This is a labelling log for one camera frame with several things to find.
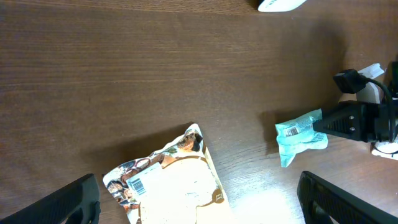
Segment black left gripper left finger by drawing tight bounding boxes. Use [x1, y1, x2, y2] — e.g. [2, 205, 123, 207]
[1, 174, 101, 224]

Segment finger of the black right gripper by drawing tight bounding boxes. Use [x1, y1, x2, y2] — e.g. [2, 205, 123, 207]
[313, 101, 379, 142]

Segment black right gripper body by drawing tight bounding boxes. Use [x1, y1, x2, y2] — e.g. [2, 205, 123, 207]
[381, 61, 397, 142]

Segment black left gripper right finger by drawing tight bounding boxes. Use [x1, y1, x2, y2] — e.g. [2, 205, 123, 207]
[297, 171, 397, 224]

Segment teal wipes packet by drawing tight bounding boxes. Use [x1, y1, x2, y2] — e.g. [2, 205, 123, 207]
[275, 109, 328, 168]

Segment beige snack bag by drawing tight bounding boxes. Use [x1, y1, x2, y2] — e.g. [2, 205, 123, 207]
[103, 123, 236, 224]

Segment white barcode scanner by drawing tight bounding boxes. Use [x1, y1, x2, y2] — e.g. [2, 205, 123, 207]
[257, 0, 306, 12]

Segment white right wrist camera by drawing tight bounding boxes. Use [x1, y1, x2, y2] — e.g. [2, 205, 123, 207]
[356, 63, 384, 104]

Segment black camera cable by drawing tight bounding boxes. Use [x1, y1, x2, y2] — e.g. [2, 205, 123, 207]
[332, 68, 397, 141]

